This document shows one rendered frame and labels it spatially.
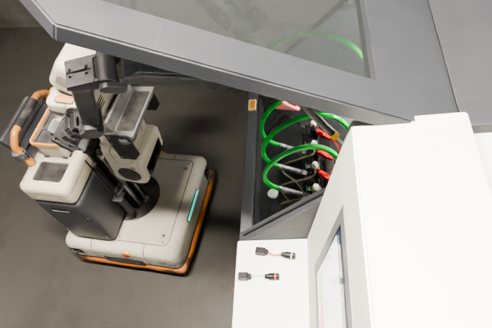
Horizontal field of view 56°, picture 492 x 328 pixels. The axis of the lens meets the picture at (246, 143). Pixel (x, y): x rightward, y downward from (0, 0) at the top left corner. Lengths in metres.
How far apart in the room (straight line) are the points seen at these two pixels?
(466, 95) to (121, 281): 2.11
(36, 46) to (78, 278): 2.25
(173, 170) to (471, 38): 1.78
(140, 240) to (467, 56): 1.79
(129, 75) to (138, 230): 1.35
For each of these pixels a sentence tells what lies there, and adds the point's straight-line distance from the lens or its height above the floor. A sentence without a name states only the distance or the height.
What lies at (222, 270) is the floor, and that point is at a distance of 2.54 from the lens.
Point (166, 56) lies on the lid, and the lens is 0.81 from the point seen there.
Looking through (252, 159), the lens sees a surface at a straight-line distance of 1.66.
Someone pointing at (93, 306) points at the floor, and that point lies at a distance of 2.74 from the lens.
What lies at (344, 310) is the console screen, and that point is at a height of 1.41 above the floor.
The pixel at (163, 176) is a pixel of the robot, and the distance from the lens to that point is 2.57.
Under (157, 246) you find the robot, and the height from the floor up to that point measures 0.28.
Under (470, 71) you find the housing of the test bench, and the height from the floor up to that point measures 1.50.
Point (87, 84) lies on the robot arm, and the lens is 1.23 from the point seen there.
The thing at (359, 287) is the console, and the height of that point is 1.50.
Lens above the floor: 2.31
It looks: 53 degrees down
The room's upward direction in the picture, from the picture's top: 19 degrees counter-clockwise
